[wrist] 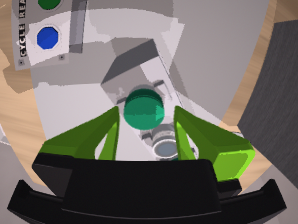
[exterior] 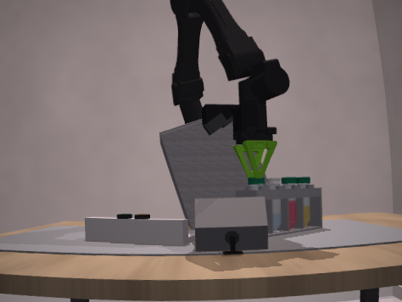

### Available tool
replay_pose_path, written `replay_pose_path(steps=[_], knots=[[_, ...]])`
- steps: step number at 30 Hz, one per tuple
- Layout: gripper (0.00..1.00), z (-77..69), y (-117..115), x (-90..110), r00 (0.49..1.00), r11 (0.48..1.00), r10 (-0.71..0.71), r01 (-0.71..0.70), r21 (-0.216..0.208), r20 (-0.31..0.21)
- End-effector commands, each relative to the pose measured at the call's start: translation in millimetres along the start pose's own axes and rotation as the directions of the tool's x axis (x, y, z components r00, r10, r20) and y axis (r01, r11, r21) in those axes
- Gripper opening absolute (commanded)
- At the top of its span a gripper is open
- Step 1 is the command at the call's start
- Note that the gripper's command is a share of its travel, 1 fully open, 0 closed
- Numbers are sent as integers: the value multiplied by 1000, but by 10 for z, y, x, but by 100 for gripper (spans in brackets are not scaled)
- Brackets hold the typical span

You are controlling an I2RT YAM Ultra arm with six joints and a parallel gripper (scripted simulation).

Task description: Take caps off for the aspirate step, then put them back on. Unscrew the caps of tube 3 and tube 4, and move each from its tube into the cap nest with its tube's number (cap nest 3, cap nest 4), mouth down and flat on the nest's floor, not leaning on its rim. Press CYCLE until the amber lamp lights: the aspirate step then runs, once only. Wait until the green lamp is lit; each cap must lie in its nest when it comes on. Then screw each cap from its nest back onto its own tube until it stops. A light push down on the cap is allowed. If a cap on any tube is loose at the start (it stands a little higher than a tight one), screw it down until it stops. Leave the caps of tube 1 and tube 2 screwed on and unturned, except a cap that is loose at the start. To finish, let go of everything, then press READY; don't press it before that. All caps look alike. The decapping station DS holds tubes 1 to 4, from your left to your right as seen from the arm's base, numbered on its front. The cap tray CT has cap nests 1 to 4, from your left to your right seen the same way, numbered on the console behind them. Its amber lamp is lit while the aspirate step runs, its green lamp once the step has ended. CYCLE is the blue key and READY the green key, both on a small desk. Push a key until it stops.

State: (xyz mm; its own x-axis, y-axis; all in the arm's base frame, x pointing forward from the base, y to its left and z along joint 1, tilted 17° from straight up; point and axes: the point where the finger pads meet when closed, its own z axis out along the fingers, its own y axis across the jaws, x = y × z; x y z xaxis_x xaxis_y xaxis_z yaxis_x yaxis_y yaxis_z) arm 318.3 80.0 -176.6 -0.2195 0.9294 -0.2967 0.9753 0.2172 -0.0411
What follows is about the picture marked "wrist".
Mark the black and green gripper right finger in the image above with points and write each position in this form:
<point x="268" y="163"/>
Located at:
<point x="229" y="153"/>

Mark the grey flat mat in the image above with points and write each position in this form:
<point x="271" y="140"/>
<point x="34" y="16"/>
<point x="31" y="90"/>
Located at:
<point x="205" y="44"/>

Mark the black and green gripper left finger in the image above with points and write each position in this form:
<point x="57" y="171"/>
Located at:
<point x="81" y="141"/>

